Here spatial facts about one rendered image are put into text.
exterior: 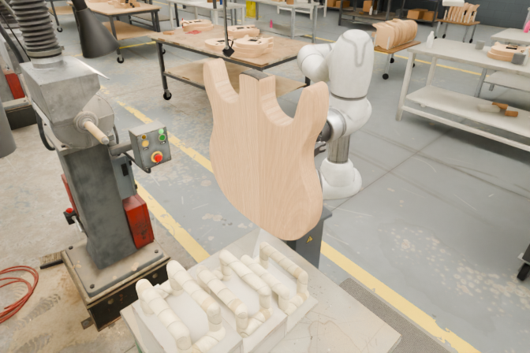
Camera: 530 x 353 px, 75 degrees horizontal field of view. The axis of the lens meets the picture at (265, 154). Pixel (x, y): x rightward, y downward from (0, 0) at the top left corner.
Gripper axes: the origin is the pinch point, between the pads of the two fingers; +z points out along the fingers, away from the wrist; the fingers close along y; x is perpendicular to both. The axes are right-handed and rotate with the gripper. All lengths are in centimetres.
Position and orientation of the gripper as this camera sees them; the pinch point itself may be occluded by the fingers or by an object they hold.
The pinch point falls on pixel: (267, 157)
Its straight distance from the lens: 83.3
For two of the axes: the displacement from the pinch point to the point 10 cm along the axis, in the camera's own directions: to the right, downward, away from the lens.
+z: -7.1, 3.7, -5.9
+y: -7.0, -3.7, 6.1
